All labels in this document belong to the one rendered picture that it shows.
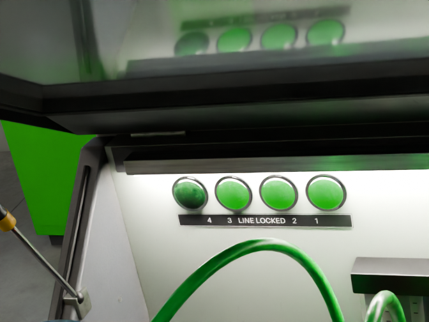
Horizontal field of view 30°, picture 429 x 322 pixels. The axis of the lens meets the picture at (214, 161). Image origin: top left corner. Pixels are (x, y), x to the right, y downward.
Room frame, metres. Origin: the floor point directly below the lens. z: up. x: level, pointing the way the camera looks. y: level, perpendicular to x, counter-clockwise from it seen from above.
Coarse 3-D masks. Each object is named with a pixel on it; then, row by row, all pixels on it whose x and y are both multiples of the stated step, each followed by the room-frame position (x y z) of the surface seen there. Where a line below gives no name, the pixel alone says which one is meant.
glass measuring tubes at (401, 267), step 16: (352, 272) 0.82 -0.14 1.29; (368, 272) 0.81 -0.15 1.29; (384, 272) 0.81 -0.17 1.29; (400, 272) 0.80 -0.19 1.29; (416, 272) 0.79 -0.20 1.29; (352, 288) 0.82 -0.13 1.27; (368, 288) 0.81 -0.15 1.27; (384, 288) 0.80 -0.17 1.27; (400, 288) 0.79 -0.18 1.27; (416, 288) 0.79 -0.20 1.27; (368, 304) 0.82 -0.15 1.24; (416, 304) 0.81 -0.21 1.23; (384, 320) 0.83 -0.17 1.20; (416, 320) 0.82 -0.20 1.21
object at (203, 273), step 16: (256, 240) 0.70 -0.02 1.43; (272, 240) 0.72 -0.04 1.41; (224, 256) 0.67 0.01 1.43; (240, 256) 0.68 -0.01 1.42; (304, 256) 0.74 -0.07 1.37; (208, 272) 0.65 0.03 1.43; (320, 272) 0.76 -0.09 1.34; (192, 288) 0.63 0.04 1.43; (320, 288) 0.76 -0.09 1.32; (176, 304) 0.62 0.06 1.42; (336, 304) 0.77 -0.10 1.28; (160, 320) 0.61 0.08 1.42; (336, 320) 0.77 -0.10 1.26
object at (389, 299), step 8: (376, 296) 0.62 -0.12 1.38; (384, 296) 0.63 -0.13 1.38; (392, 296) 0.65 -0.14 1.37; (376, 304) 0.61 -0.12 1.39; (384, 304) 0.61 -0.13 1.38; (392, 304) 0.65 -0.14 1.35; (400, 304) 0.68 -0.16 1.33; (368, 312) 0.60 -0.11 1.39; (376, 312) 0.60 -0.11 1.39; (392, 312) 0.67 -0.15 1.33; (400, 312) 0.68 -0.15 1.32; (368, 320) 0.59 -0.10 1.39; (376, 320) 0.59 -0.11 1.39; (392, 320) 0.69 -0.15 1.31; (400, 320) 0.68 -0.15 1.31
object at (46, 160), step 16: (16, 128) 3.57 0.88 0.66; (32, 128) 3.54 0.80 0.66; (16, 144) 3.59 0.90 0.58; (32, 144) 3.55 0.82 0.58; (48, 144) 3.51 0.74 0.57; (64, 144) 3.47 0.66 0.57; (80, 144) 3.44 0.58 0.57; (16, 160) 3.60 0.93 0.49; (32, 160) 3.56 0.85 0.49; (48, 160) 3.52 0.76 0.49; (64, 160) 3.48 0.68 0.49; (32, 176) 3.57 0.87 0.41; (48, 176) 3.53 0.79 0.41; (64, 176) 3.49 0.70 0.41; (32, 192) 3.58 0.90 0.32; (48, 192) 3.55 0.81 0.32; (64, 192) 3.51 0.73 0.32; (32, 208) 3.60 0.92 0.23; (48, 208) 3.56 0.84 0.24; (64, 208) 3.52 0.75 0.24; (48, 224) 3.57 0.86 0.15; (64, 224) 3.53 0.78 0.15
